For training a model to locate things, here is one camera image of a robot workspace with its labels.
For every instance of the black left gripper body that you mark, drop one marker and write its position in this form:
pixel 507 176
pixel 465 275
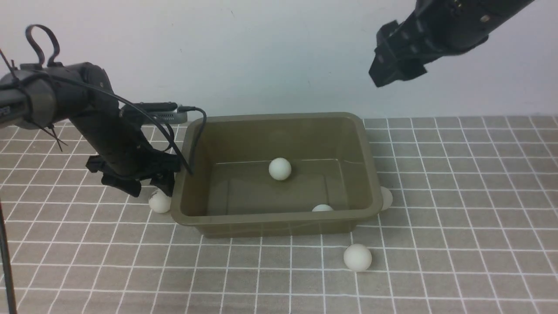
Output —
pixel 124 153

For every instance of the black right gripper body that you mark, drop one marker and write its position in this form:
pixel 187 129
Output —
pixel 403 49

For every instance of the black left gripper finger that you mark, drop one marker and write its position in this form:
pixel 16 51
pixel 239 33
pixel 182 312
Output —
pixel 128 186
pixel 164 181

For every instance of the white ping-pong ball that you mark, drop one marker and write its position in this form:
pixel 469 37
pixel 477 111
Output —
pixel 280 169
pixel 159 202
pixel 357 258
pixel 322 208
pixel 387 197

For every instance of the olive plastic storage bin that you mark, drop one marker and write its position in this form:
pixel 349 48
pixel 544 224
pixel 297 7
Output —
pixel 230 193

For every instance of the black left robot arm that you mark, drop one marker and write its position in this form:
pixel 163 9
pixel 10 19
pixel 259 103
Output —
pixel 35 99

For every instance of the grey checkered table mat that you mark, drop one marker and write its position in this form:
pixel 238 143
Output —
pixel 473 228

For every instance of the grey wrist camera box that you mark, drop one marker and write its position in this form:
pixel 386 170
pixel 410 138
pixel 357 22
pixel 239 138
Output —
pixel 167 111

